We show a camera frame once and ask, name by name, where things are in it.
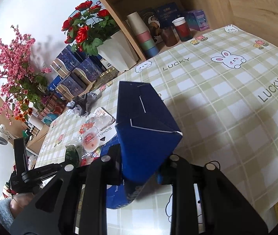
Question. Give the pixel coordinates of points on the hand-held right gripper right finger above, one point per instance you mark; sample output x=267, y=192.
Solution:
x=178, y=173

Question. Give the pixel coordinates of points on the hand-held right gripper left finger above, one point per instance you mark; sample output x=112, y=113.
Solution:
x=97, y=176

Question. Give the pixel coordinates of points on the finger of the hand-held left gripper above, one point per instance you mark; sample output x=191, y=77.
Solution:
x=43, y=172
x=20, y=156

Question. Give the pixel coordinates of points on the green foil wrapper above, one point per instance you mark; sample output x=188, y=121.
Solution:
x=71, y=154

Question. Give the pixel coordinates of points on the clear plastic wrapper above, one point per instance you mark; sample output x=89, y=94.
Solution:
x=92, y=132

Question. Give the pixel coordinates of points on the dark blue carton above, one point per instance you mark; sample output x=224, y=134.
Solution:
x=141, y=127

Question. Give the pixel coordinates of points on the silver black wrapper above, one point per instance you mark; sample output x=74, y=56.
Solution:
x=82, y=102

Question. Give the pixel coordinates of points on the person's left forearm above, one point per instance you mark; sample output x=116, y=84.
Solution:
x=1, y=213

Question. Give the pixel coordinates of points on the person's left hand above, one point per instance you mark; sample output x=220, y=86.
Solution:
x=19, y=202

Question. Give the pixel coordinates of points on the white clip fan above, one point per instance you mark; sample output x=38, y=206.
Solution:
x=2, y=135

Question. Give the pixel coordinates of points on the low wooden cabinet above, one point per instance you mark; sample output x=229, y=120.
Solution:
x=41, y=137

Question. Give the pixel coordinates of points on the row of small brown bottles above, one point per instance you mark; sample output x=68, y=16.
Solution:
x=33, y=131

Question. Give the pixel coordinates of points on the white vase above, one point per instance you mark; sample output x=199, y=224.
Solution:
x=36, y=122

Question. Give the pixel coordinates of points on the orange flower bunch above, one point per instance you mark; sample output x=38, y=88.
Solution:
x=23, y=111

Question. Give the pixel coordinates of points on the striped basket planter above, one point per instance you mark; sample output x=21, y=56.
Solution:
x=53, y=105

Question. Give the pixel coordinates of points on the blue tissue box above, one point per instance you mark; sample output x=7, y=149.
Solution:
x=54, y=83

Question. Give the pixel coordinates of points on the blue and gold box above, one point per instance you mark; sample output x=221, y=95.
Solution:
x=71, y=85
x=65, y=62
x=89, y=69

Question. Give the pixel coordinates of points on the pink blossom plant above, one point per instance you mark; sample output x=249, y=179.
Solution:
x=14, y=66

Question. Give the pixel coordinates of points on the white and blue box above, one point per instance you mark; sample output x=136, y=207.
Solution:
x=107, y=64

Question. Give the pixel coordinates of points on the white plant pot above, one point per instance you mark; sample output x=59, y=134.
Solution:
x=117, y=51

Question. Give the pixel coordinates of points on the brown glass cup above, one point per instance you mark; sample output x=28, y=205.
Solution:
x=169, y=38

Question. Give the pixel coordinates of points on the red rose plant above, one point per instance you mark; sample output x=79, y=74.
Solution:
x=85, y=33

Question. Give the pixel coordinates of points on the red paper cup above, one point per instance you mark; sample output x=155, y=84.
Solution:
x=183, y=30

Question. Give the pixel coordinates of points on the cartoon mug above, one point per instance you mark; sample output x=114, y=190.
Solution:
x=156, y=31

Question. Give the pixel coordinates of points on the stack of pastel cups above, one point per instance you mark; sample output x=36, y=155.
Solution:
x=141, y=34

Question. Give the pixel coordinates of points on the purple box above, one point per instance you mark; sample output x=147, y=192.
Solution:
x=197, y=20

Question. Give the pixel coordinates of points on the dark blue picture box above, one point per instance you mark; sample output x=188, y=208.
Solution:
x=168, y=13

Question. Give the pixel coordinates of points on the large light blue box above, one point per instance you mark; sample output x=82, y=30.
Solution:
x=92, y=1

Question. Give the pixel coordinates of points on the wooden shelf unit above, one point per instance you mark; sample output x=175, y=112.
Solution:
x=251, y=5

